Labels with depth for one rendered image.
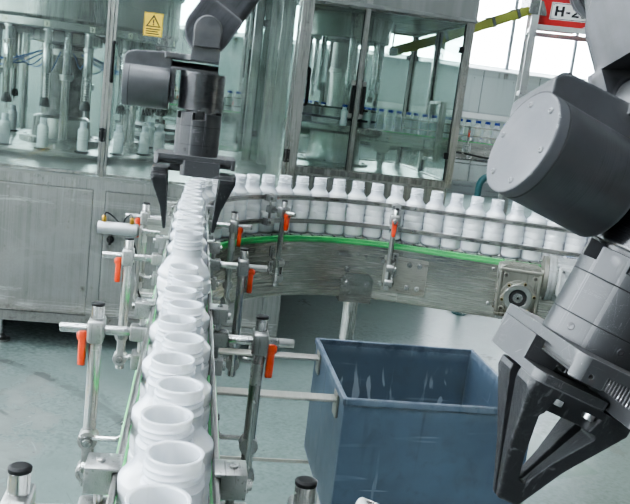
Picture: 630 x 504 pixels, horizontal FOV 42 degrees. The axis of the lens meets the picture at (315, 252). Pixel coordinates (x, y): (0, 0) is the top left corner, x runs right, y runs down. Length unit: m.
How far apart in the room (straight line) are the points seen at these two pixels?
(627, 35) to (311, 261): 1.96
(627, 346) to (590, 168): 0.10
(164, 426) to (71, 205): 3.61
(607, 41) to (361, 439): 0.89
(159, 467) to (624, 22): 0.38
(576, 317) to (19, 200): 3.84
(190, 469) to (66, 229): 3.69
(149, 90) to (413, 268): 1.54
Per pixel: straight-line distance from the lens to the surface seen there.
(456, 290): 2.47
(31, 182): 4.17
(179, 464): 0.54
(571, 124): 0.42
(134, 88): 1.04
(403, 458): 1.32
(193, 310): 0.84
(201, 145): 1.04
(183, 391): 0.65
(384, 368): 1.59
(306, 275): 2.41
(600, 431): 0.48
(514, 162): 0.43
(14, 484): 0.63
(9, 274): 4.27
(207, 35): 1.02
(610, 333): 0.46
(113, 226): 1.83
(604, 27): 0.53
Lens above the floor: 1.39
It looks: 10 degrees down
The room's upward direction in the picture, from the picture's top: 7 degrees clockwise
